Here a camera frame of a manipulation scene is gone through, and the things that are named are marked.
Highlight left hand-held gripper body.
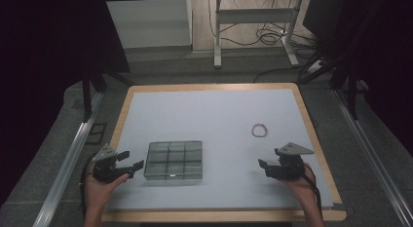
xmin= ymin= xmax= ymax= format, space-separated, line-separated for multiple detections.
xmin=92 ymin=143 xmax=134 ymax=184

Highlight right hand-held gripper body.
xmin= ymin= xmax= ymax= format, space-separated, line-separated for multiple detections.
xmin=264 ymin=141 xmax=316 ymax=181

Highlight clear plastic compartment box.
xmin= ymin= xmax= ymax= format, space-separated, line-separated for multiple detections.
xmin=143 ymin=140 xmax=204 ymax=181

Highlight person's right hand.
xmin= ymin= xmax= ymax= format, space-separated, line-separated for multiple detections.
xmin=280 ymin=162 xmax=318 ymax=203

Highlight person's left hand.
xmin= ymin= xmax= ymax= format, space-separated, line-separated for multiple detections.
xmin=84 ymin=161 xmax=131 ymax=209

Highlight black metal stand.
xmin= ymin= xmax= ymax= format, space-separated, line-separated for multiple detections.
xmin=297 ymin=54 xmax=362 ymax=122
xmin=80 ymin=68 xmax=134 ymax=124

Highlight white table mat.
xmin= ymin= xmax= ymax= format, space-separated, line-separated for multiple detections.
xmin=105 ymin=88 xmax=335 ymax=211

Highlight wooden table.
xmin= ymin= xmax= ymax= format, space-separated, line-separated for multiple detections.
xmin=100 ymin=82 xmax=348 ymax=223

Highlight white power strip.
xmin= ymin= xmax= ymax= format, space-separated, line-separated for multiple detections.
xmin=304 ymin=58 xmax=326 ymax=76

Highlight dark curtain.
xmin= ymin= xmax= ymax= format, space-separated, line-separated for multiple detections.
xmin=302 ymin=0 xmax=413 ymax=158
xmin=0 ymin=0 xmax=131 ymax=207

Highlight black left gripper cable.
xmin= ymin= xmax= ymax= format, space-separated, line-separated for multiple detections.
xmin=79 ymin=153 xmax=98 ymax=218

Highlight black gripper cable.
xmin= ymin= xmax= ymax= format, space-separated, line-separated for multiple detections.
xmin=79 ymin=153 xmax=98 ymax=218
xmin=303 ymin=163 xmax=324 ymax=219

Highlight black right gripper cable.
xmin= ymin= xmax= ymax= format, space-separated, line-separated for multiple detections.
xmin=303 ymin=163 xmax=324 ymax=219

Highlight aluminium floor rail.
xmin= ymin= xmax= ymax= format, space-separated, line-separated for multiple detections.
xmin=332 ymin=88 xmax=413 ymax=227
xmin=32 ymin=92 xmax=105 ymax=227

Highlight tangle of black floor cables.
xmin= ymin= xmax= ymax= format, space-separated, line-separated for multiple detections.
xmin=207 ymin=0 xmax=321 ymax=49

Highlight white metal desk frame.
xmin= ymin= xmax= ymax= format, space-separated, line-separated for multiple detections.
xmin=212 ymin=0 xmax=302 ymax=70

